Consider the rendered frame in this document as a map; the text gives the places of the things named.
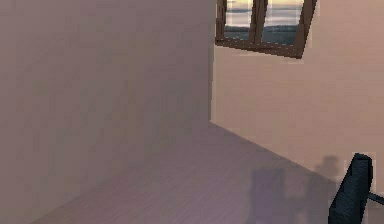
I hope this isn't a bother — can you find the brown framed window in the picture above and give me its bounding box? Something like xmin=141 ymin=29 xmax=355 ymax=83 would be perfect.
xmin=214 ymin=0 xmax=319 ymax=60

